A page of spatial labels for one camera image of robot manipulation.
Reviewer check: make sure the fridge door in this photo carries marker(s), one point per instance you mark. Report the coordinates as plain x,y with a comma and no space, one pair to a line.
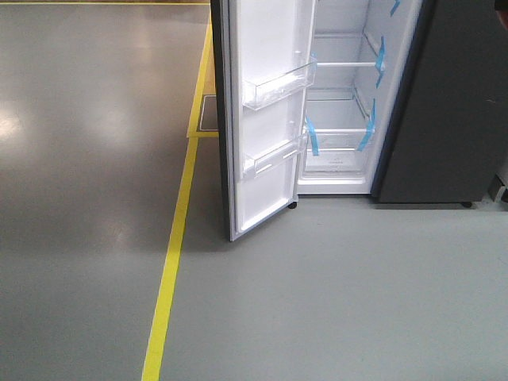
256,40

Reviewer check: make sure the red yellow apple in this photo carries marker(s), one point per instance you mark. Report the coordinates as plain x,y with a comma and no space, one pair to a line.
503,16

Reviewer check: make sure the lower glass fridge shelf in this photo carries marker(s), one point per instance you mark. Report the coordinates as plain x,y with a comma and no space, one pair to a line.
337,109

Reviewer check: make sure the glass fridge shelf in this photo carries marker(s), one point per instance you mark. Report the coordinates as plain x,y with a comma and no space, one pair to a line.
337,109
342,50

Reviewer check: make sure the upper glass fridge shelf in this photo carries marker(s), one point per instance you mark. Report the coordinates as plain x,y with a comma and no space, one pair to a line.
342,50

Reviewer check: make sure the dark grey fridge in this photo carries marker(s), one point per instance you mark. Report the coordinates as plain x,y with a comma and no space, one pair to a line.
448,132

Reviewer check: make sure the clear middle door bin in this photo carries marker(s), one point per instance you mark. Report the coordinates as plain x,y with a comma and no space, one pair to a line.
255,165

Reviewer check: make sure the clear door bin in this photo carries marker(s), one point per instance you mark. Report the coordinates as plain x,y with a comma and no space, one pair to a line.
255,165
260,93

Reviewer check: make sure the blue tape strip lower left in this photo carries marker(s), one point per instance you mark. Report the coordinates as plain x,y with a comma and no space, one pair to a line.
313,136

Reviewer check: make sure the blue tape strip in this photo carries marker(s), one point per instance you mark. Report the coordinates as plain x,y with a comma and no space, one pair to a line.
313,136
380,62
370,128

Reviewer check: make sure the clear crisper drawer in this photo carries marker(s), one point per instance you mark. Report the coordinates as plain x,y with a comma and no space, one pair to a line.
338,152

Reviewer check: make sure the clear upper door bin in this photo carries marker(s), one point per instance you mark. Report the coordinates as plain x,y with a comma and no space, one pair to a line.
260,93

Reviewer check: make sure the blue tape strip lower right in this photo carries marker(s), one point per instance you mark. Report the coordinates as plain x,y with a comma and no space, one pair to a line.
370,128

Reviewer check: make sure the blue tape strip upper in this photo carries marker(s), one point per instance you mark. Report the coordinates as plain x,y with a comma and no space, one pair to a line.
380,62

